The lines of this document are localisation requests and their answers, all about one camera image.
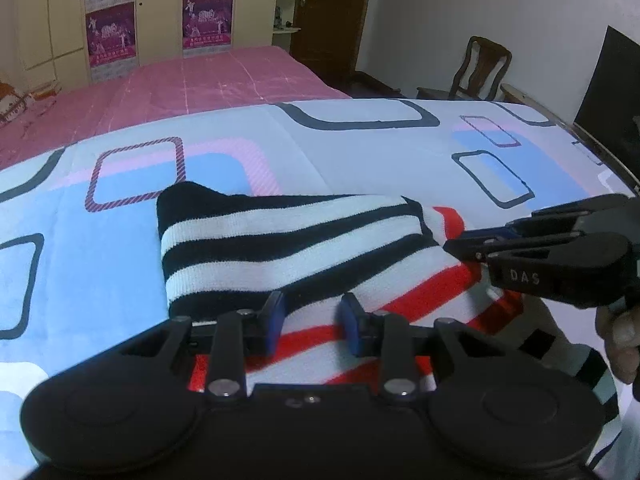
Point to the brown wooden door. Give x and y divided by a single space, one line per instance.
332 15

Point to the person's right hand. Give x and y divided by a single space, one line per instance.
621 342

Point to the brown wooden chair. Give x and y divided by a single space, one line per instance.
482 67

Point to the pink bedspread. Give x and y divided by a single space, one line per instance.
190 85

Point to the black panel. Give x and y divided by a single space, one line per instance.
617 85

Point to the cream wardrobe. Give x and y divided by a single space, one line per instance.
55 15

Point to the black white red striped sweater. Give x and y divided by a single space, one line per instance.
310 255

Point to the cream corner shelf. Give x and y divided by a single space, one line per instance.
289 5

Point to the geometric print bed blanket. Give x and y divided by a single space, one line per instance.
350 150

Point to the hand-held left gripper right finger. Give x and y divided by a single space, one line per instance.
351 331

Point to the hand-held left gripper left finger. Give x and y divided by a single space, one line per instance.
274 321

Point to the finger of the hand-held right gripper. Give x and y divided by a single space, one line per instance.
525 247
550 217

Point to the curved bed footboard rail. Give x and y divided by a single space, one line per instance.
590 142

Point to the floral pillow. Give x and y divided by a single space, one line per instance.
11 105

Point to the magenta wall poster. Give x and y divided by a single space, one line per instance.
111 35
208 20

